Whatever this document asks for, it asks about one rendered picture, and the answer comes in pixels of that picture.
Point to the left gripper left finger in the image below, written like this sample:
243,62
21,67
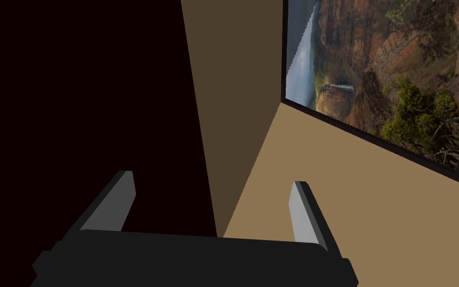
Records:
110,207

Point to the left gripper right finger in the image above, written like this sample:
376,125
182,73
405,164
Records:
307,217

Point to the black-framed canyon landscape picture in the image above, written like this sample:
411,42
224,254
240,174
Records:
389,71

